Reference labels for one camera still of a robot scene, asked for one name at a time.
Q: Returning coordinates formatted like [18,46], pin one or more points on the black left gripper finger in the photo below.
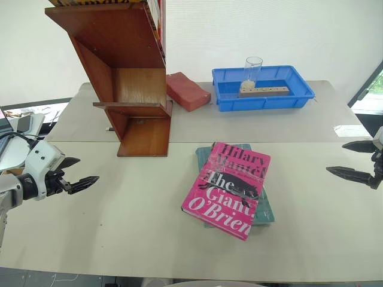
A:
[83,183]
[71,163]

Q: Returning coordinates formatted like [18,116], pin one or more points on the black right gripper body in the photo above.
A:
[377,170]

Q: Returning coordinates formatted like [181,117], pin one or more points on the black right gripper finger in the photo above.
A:
[357,146]
[348,174]

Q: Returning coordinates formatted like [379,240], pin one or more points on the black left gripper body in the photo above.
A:
[54,180]

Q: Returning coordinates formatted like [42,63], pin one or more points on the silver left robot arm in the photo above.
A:
[9,186]

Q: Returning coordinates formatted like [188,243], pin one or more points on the teal hardcover book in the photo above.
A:
[267,209]

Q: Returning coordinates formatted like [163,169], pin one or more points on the pink hardcover book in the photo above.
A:
[227,191]

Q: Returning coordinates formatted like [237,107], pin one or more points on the brown wooden bookshelf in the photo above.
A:
[119,45]

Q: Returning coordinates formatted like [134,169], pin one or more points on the red brick-like book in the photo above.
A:
[187,91]

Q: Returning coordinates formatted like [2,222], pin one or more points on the small black white marker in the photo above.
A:
[109,129]

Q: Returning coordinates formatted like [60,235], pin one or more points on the silver laptop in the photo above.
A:
[9,149]

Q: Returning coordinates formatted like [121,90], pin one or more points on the black smartphone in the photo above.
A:
[24,124]

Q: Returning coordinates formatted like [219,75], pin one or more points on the blue plastic tray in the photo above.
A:
[263,103]

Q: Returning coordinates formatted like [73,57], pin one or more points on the wooden block with holes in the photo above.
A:
[266,91]

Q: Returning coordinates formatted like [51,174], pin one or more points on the clear glass cylinder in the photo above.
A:
[253,70]

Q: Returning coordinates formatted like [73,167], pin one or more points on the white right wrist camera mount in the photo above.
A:
[378,138]

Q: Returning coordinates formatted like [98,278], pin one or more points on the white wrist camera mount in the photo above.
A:
[378,138]
[42,155]

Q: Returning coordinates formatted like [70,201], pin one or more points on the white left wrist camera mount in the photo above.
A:
[42,155]

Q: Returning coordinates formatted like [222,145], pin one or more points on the dark window frame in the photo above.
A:
[363,89]

